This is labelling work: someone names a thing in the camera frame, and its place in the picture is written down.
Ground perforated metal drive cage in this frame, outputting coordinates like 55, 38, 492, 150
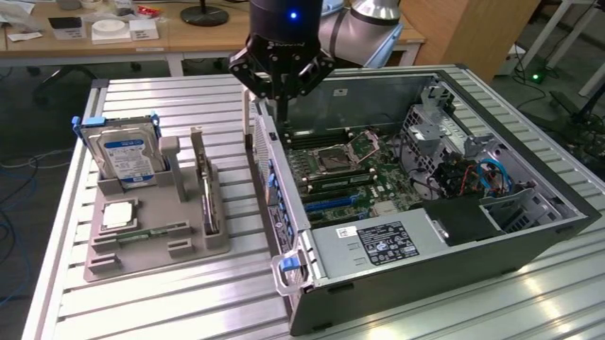
401, 104, 474, 167

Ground grey metal disk bay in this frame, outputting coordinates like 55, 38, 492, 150
480, 187, 564, 234

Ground blue data wire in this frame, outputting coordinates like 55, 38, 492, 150
477, 159, 514, 194

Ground black open PC case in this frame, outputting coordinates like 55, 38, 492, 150
241, 69, 602, 337

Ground metal socket cover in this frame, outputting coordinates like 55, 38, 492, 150
347, 130, 382, 164

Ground CPU socket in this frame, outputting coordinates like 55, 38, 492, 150
314, 144, 358, 174

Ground white round dish on box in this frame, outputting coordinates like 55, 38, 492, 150
90, 19, 131, 45

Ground white box with black top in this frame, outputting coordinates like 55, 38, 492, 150
47, 16, 87, 40

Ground grey power supply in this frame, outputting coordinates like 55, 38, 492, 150
309, 208, 449, 279

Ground black fan housing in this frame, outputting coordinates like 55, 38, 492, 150
432, 162, 478, 198

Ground black round lamp base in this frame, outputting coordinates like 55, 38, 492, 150
179, 0, 231, 28

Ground wooden desk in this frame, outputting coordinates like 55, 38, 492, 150
0, 0, 426, 68

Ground hard disk with blue carrier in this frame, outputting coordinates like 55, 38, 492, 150
70, 111, 164, 188

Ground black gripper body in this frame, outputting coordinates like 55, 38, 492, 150
245, 0, 323, 76

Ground black equipment stand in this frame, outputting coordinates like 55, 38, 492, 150
548, 90, 605, 157

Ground black chair base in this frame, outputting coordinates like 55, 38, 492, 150
28, 65, 103, 106

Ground clear plastic bag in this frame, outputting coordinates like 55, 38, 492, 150
0, 6, 39, 28

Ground grey parts rack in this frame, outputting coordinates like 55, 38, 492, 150
83, 136, 233, 283

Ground white desk frame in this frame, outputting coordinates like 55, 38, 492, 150
520, 0, 605, 98

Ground low-profile graphics card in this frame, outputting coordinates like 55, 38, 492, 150
190, 127, 223, 237

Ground green RAM stick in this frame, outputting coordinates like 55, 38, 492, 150
115, 226, 174, 244

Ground green motherboard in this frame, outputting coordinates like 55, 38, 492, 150
281, 118, 426, 230

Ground white paper slip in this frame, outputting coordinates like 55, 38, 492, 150
6, 31, 44, 43

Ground dark RAM stick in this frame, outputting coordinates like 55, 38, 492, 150
309, 171, 374, 192

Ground blue expansion slot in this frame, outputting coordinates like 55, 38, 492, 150
302, 198, 363, 213

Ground silver CPU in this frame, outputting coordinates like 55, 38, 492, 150
102, 203, 136, 230

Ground black RAM slot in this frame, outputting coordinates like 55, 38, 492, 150
285, 127, 354, 140

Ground plain white box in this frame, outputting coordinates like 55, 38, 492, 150
128, 19, 158, 42

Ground wooden cabinet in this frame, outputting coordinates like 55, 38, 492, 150
401, 0, 542, 81

